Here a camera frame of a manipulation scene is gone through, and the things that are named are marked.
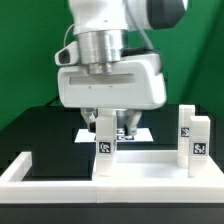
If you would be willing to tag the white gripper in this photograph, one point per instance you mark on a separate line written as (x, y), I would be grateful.
(136, 82)

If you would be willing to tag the white desk top panel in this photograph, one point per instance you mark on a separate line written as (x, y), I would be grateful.
(154, 177)

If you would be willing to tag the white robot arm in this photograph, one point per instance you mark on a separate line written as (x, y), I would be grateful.
(106, 31)

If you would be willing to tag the white marker tag sheet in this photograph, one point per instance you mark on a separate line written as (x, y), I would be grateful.
(143, 135)

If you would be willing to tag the white U-shaped frame fixture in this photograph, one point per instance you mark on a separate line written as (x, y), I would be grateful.
(14, 189)

